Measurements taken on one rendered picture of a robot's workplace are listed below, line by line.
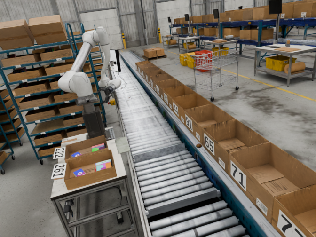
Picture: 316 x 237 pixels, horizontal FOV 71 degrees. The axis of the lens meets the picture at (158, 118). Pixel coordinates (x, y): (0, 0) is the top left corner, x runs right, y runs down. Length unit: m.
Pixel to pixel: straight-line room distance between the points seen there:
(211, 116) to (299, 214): 1.18
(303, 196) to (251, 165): 0.40
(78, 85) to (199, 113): 1.18
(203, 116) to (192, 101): 0.39
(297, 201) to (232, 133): 0.79
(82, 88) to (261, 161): 1.65
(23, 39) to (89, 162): 2.08
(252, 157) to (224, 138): 0.40
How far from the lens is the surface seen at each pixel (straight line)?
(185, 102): 2.47
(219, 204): 1.52
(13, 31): 3.53
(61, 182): 2.02
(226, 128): 1.83
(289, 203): 1.26
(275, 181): 1.52
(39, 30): 3.45
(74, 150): 2.37
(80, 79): 2.25
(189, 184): 1.67
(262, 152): 1.56
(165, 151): 1.98
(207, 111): 2.16
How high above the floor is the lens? 1.84
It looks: 24 degrees down
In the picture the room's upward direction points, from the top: 8 degrees counter-clockwise
